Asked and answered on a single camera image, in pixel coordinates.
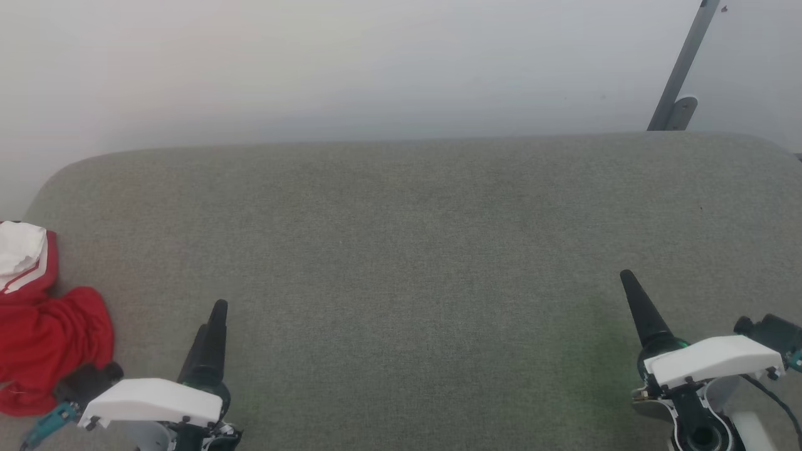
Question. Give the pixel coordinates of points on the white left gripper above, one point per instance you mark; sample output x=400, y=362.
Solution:
x=150, y=401

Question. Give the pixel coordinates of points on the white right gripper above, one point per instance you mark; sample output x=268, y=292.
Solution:
x=714, y=360

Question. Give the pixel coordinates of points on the red and white t-shirt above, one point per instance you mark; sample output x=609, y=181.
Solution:
x=44, y=338

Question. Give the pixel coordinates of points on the grey-green fabric sofa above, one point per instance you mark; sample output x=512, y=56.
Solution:
x=413, y=250

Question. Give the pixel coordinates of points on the grey metal pole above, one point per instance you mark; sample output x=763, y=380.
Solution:
x=683, y=69

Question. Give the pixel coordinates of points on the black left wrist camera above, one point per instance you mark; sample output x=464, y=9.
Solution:
x=88, y=379

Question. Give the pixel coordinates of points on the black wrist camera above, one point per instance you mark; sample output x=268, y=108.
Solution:
x=774, y=332
x=88, y=379

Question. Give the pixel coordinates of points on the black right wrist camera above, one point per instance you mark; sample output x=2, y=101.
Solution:
x=774, y=332

